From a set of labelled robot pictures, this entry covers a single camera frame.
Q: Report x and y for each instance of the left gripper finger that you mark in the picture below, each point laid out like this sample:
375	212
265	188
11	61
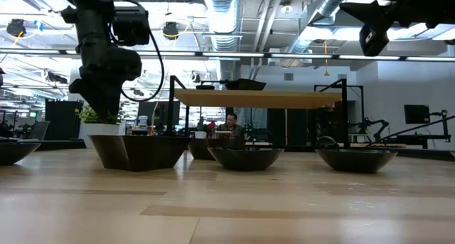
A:
97	103
113	101

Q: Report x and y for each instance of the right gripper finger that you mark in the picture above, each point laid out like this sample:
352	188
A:
377	13

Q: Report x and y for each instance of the black teardrop mini plate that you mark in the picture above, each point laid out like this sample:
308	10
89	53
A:
205	87

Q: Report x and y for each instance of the black leaf-shaped mini plate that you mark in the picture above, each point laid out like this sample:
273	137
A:
245	160
355	162
14	153

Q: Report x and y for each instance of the black background robot arm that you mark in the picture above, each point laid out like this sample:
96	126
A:
385	123

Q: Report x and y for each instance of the green plant in white pot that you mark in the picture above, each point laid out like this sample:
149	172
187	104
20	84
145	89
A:
99	133

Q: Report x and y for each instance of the black cabinet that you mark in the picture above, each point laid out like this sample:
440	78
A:
62	119

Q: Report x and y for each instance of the large black monitor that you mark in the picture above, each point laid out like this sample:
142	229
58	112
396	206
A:
161	110

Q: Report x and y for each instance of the long ceiling light strip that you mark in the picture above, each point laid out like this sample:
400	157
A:
302	55

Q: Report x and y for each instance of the white ceiling sensor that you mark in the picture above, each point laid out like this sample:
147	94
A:
286	7

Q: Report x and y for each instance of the white cup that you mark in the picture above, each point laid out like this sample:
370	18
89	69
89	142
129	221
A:
200	134

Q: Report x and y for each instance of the small black monitor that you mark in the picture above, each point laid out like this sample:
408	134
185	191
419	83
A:
416	114

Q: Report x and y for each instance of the person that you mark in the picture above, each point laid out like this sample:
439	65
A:
330	123
231	128

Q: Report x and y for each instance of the dark domed object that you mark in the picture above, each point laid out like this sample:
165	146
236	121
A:
327	142

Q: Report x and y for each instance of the wooden shelf riser black legs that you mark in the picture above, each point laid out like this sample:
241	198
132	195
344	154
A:
256	99

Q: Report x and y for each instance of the silver spiral ceiling duct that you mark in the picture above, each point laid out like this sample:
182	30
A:
330	2

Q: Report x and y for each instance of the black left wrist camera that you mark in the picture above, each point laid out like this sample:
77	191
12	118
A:
131	27

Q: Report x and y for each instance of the grey wall vent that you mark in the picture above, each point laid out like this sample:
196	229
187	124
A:
288	76

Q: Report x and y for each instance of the corrugated silver flexible duct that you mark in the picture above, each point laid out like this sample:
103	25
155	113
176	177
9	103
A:
224	30

